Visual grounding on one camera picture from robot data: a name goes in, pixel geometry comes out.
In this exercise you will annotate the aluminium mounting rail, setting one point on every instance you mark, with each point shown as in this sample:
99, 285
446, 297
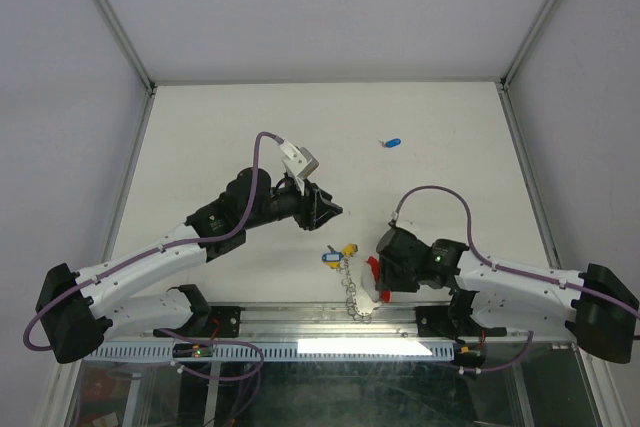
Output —
288, 321

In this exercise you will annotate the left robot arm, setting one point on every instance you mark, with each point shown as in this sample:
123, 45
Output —
80, 310

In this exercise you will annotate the blue tag key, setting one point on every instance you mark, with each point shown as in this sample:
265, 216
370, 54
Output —
332, 258
391, 143

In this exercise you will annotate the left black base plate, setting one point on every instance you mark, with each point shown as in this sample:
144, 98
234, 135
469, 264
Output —
223, 321

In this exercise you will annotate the yellow tag key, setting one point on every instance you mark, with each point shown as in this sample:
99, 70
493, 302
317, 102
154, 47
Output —
350, 250

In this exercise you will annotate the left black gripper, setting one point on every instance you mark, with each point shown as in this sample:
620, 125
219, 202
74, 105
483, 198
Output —
316, 207

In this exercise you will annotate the red handle keyring holder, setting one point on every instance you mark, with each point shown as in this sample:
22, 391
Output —
362, 298

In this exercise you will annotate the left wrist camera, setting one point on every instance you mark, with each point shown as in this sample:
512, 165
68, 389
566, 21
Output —
299, 163

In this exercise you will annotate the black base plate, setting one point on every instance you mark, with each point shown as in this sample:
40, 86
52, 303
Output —
434, 321
223, 321

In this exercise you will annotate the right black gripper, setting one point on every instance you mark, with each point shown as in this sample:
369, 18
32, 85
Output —
387, 280

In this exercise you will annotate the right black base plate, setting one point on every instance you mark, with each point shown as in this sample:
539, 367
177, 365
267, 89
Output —
434, 321

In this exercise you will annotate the white slotted cable duct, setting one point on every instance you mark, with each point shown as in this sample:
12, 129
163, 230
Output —
322, 349

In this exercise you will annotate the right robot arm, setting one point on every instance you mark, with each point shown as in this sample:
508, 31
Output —
591, 308

